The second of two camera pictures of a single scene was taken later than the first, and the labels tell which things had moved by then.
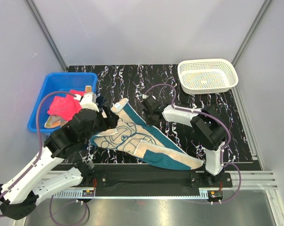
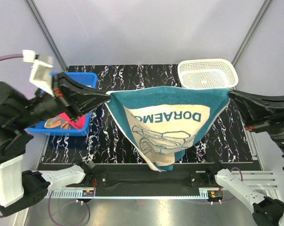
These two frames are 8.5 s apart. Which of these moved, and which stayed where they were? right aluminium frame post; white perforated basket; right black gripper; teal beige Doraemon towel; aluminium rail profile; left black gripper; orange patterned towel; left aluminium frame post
Moved: left black gripper; teal beige Doraemon towel; right black gripper
Stayed: right aluminium frame post; white perforated basket; left aluminium frame post; orange patterned towel; aluminium rail profile
